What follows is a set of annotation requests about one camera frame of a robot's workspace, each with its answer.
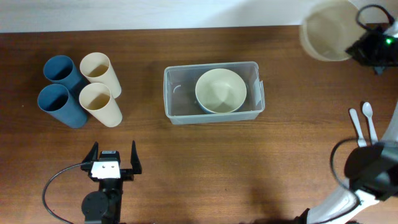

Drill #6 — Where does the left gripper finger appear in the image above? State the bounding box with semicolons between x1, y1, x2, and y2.
83;142;98;162
130;141;142;170

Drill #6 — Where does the cream bowl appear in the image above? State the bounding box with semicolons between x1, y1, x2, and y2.
195;68;248;110
299;0;365;62

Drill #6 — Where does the cream cup front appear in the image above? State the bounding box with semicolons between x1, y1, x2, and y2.
78;83;123;128

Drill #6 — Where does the cream cup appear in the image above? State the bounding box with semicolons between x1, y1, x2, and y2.
78;83;123;128
80;52;122;98

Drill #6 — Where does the blue bowl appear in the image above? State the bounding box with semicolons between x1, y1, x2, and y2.
195;101;244;114

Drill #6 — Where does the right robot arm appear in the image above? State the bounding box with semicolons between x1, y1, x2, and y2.
295;19;397;223

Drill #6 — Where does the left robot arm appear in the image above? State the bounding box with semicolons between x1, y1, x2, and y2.
80;142;142;224

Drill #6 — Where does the clear plastic storage container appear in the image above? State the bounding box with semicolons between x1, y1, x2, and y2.
164;61;266;125

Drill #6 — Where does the white plastic spoon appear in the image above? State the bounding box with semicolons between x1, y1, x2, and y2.
362;102;378;144

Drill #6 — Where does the blue cup front left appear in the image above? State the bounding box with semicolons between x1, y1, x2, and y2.
37;84;88;129

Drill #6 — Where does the blue cup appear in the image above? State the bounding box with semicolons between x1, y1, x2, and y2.
43;55;89;99
37;84;88;129

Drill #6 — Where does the cream cup rear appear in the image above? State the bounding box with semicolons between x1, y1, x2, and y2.
80;52;122;98

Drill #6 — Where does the blue cup rear left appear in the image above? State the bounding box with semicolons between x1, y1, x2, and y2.
43;55;89;99

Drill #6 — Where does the white plastic fork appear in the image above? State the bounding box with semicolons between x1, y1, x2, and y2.
349;108;368;147

